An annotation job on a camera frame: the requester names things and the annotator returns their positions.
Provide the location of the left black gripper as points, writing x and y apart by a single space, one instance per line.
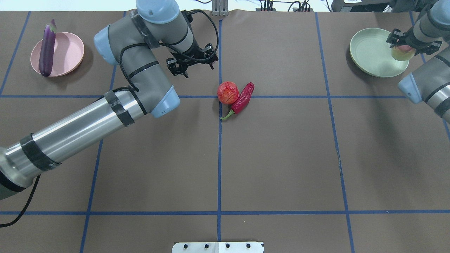
190 58

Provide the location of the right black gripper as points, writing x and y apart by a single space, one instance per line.
410 41

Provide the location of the pink green toy peach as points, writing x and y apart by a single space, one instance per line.
403 52

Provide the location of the red toy pomegranate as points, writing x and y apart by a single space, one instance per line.
227 92

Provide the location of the red toy chili pepper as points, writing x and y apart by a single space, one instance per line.
242 101

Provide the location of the purple toy eggplant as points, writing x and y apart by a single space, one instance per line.
47 49

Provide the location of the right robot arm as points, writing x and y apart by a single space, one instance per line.
430 83

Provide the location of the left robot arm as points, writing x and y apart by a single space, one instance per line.
127 43

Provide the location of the green plate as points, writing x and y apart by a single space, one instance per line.
373 55

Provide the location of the pink plate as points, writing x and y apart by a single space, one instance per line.
69 51

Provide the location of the white metal mounting plate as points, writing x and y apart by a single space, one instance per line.
219 247

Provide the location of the aluminium frame post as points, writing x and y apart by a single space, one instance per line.
220 8

